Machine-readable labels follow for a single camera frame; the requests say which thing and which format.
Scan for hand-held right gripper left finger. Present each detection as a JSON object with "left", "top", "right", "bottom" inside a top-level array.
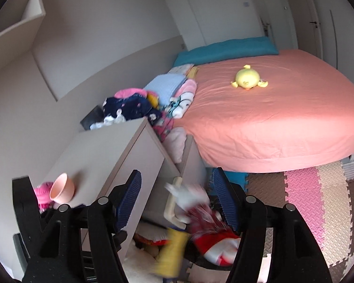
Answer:
[{"left": 12, "top": 169, "right": 143, "bottom": 283}]

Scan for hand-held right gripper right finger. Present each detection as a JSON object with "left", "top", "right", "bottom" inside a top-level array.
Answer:
[{"left": 211, "top": 167, "right": 334, "bottom": 283}]

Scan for small pink-haired doll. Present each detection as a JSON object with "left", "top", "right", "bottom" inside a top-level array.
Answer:
[{"left": 34, "top": 183, "right": 54, "bottom": 213}]

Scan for red white plush toy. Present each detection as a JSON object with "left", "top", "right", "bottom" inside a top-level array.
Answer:
[{"left": 165, "top": 183, "right": 243, "bottom": 266}]

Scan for cream plastic stool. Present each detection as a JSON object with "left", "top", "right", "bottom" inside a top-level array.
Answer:
[{"left": 164, "top": 177, "right": 187, "bottom": 229}]

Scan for white bedside cabinet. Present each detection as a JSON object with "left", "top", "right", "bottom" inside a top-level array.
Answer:
[{"left": 142, "top": 135, "right": 209, "bottom": 230}]

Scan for white desk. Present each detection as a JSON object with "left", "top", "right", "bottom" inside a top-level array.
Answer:
[{"left": 38, "top": 117, "right": 180, "bottom": 260}]

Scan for white fluffy cloth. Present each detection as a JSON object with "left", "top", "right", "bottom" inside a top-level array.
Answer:
[{"left": 118, "top": 240, "right": 166, "bottom": 283}]

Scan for pink bowl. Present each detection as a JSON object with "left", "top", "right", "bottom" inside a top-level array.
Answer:
[{"left": 50, "top": 173, "right": 75, "bottom": 204}]

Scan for pale pink fluffy cloth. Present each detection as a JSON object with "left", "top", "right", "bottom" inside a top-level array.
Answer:
[{"left": 164, "top": 127, "right": 187, "bottom": 163}]

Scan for pink beige foam floor mat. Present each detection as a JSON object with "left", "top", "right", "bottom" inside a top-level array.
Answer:
[{"left": 206, "top": 152, "right": 354, "bottom": 283}]

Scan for pink patterned garment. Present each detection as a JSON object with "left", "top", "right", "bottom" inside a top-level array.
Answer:
[{"left": 153, "top": 114, "right": 174, "bottom": 141}]

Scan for bed with pink sheet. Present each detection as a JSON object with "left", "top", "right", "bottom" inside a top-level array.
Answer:
[{"left": 162, "top": 49, "right": 354, "bottom": 173}]

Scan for navy printed garment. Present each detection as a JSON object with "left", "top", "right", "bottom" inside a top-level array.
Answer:
[{"left": 103, "top": 93, "right": 163, "bottom": 124}]

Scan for pink white cartoon blanket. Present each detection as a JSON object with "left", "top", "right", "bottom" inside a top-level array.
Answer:
[{"left": 165, "top": 78, "right": 198, "bottom": 119}]

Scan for light blue folded blanket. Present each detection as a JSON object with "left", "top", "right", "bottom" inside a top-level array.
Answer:
[{"left": 143, "top": 74, "right": 188, "bottom": 107}]

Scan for yellow duck plush toy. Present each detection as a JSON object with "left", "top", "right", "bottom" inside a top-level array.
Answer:
[{"left": 231, "top": 64, "right": 268, "bottom": 90}]

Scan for patterned yellow white folded cloth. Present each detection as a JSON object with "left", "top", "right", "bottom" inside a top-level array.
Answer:
[{"left": 168, "top": 64, "right": 200, "bottom": 78}]

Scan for teal pillow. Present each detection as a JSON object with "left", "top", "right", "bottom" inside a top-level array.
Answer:
[{"left": 173, "top": 36, "right": 280, "bottom": 68}]

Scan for white door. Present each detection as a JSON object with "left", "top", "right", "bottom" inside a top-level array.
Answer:
[{"left": 295, "top": 0, "right": 340, "bottom": 68}]

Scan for black box by wall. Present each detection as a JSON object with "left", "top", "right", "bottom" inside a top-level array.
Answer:
[{"left": 80, "top": 105, "right": 105, "bottom": 131}]

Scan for white wall shelf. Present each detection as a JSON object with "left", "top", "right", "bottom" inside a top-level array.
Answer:
[{"left": 0, "top": 0, "right": 46, "bottom": 80}]

